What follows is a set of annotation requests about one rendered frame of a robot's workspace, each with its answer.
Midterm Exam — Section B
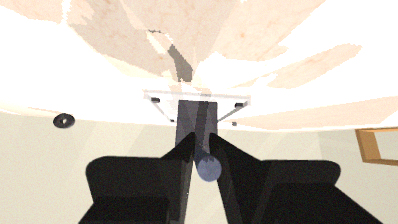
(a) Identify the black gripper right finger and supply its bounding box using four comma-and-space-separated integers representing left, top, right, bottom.
209, 133, 341, 224

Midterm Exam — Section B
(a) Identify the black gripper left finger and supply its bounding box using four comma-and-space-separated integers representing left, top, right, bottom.
85, 132, 196, 224

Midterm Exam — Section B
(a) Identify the grey cylinder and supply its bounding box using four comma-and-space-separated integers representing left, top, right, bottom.
194, 147, 222, 182

